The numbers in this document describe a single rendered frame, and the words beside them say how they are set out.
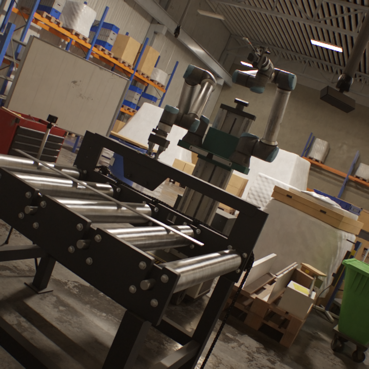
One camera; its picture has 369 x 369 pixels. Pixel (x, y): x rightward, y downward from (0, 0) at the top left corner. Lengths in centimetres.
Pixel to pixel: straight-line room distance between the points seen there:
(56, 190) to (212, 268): 88
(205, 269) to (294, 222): 386
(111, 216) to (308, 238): 368
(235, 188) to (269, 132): 723
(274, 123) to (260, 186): 723
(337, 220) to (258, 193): 537
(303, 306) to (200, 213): 125
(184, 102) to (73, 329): 193
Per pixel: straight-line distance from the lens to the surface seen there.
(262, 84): 270
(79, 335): 265
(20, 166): 231
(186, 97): 331
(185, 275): 151
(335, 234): 530
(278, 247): 559
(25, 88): 671
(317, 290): 464
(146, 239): 177
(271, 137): 333
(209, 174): 371
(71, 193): 220
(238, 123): 370
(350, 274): 425
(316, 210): 544
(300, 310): 385
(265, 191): 1042
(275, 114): 328
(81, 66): 696
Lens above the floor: 134
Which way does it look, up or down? 7 degrees down
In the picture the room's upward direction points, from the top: 23 degrees clockwise
